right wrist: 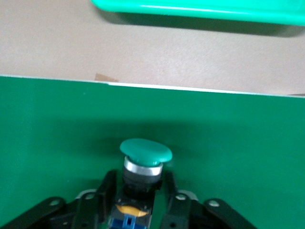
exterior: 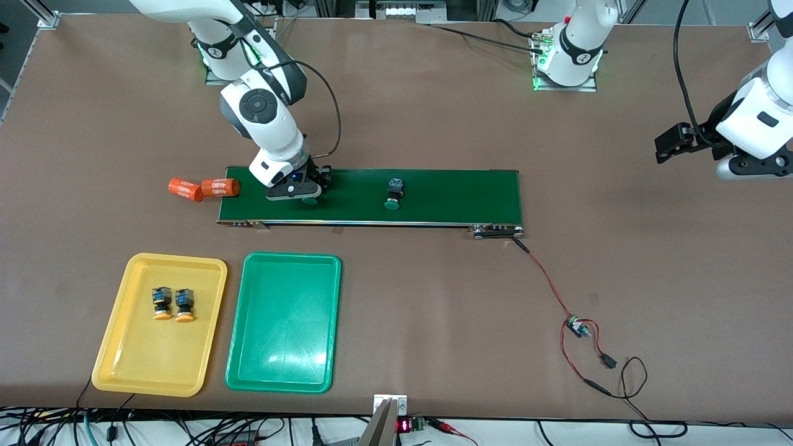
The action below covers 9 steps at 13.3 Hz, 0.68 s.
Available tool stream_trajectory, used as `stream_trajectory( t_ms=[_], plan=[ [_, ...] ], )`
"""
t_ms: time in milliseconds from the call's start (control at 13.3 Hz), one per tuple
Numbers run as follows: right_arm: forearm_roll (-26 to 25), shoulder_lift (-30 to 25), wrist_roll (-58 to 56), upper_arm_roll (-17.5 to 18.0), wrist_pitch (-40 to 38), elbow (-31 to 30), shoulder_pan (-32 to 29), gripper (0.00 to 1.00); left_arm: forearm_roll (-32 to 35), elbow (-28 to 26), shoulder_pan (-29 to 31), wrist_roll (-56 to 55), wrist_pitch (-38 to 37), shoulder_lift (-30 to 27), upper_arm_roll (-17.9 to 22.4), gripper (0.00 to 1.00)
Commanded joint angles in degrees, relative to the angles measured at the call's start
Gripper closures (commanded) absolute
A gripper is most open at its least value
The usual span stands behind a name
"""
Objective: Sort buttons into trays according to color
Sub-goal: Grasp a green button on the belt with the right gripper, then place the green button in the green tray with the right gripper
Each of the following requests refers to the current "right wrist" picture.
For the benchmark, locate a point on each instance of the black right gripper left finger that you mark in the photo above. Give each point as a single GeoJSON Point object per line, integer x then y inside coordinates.
{"type": "Point", "coordinates": [90, 210]}

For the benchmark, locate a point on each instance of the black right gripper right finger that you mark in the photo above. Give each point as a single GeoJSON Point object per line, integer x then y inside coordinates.
{"type": "Point", "coordinates": [181, 210]}

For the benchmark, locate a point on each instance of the green-capped push button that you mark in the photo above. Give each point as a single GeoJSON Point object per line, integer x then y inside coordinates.
{"type": "Point", "coordinates": [145, 152]}

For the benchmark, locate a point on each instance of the green conveyor belt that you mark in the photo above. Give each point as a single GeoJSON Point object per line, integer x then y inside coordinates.
{"type": "Point", "coordinates": [71, 131]}

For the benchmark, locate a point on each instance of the green plastic tray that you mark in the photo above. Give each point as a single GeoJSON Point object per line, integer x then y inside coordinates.
{"type": "Point", "coordinates": [190, 7]}

